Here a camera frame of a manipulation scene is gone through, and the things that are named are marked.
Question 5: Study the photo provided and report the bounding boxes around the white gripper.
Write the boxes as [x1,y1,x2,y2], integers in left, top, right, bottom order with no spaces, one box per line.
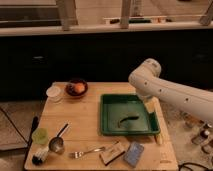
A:
[137,93,155,113]

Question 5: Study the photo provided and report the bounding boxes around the green plastic tray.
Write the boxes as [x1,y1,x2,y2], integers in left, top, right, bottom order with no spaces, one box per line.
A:
[100,94,160,136]

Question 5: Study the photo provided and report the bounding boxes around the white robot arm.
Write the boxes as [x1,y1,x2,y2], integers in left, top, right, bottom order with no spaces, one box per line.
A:
[128,58,213,125]

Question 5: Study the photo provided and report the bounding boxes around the yellow corn piece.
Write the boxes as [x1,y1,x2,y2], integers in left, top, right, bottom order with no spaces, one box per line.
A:
[155,133,163,145]

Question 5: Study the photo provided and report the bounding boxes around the blue sponge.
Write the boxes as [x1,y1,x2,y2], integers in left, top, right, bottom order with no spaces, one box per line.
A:
[123,142,144,167]

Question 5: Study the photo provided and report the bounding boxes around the spice jars rack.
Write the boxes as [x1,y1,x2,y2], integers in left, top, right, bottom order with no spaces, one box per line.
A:
[183,112,212,145]

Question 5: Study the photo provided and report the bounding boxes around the small wooden block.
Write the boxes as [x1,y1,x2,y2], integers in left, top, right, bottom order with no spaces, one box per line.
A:
[100,142,125,166]

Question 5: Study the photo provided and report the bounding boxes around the orange fruit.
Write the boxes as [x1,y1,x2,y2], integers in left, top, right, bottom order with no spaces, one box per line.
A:
[74,83,85,93]

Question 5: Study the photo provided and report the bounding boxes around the dark red bowl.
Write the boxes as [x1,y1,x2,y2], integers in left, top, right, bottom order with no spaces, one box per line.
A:
[65,78,88,98]

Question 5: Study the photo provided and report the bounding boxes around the metal fork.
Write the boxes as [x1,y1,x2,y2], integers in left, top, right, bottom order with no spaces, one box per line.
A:
[68,147,106,159]

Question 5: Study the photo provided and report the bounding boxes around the white plastic cup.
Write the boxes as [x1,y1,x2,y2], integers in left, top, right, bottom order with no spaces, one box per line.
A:
[46,86,62,102]

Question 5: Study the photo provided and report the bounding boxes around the metal measuring cup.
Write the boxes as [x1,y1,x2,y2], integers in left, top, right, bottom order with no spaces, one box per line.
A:
[49,123,69,154]

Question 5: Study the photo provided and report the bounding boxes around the green plastic cup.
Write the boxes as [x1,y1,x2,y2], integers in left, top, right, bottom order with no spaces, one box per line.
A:
[32,128,48,145]

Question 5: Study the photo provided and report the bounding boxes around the black cable right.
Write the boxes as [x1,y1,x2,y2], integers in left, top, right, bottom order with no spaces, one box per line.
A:
[178,161,211,171]

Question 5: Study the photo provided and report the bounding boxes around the black cable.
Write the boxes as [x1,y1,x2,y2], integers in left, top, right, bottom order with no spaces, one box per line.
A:
[178,161,211,171]
[0,107,39,168]

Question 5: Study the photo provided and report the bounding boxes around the black cable left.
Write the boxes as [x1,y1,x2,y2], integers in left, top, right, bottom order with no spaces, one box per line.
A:
[0,107,39,168]

